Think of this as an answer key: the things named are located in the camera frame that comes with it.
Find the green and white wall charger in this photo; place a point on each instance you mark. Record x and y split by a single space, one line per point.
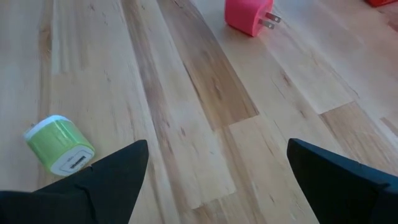
56 143

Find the red plastic basket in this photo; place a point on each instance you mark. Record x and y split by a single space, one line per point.
381 2

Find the pink wall charger cube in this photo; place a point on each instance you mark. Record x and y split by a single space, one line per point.
245 14

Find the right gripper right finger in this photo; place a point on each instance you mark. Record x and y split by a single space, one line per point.
342 193

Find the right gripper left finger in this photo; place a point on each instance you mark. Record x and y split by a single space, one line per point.
102 193

